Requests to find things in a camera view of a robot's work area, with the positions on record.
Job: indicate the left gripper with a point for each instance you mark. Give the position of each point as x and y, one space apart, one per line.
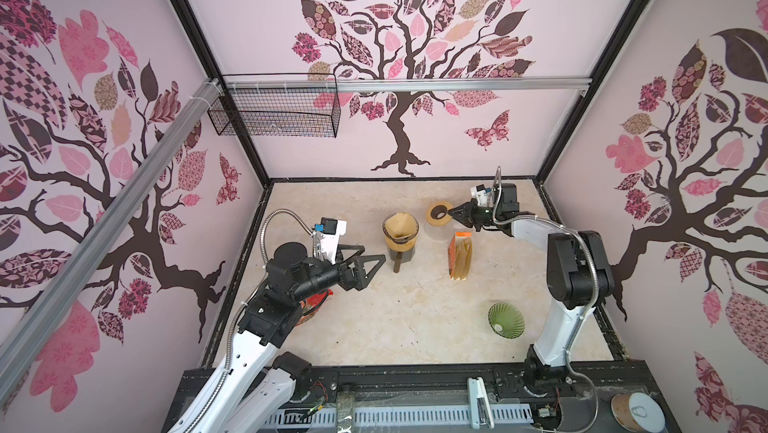
346 279

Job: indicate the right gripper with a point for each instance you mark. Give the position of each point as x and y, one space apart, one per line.
469 209

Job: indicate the orange coffee filter pack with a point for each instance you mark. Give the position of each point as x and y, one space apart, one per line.
460 252

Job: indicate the wooden ring dripper holder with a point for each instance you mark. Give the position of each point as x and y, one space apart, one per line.
401 244

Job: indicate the brown paper coffee filter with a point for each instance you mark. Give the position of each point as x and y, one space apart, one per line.
399 226

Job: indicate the green ribbed glass dripper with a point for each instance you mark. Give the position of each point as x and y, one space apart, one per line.
506 320

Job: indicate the translucent plastic cup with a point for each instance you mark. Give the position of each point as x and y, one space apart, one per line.
440 233

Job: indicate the red snack bag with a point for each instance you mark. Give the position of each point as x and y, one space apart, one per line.
312 305

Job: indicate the white stapler tool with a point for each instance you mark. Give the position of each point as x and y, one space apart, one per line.
479 405

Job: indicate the brown tape roll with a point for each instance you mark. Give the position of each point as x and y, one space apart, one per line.
638 412

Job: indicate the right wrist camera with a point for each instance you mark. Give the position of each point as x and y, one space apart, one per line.
484 196

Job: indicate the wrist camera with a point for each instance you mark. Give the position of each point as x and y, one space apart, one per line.
484 196
326 236

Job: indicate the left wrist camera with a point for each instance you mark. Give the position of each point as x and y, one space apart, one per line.
326 236

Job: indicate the white slotted cable duct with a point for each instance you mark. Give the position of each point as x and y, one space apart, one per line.
396 416

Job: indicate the aluminium rail back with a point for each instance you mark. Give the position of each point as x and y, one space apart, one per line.
408 85

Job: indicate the aluminium rail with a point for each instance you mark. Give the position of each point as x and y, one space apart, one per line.
408 85
23 344

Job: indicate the black wire basket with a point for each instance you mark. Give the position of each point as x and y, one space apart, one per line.
278 104

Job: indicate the aluminium rail left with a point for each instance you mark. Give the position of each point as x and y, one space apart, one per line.
23 344

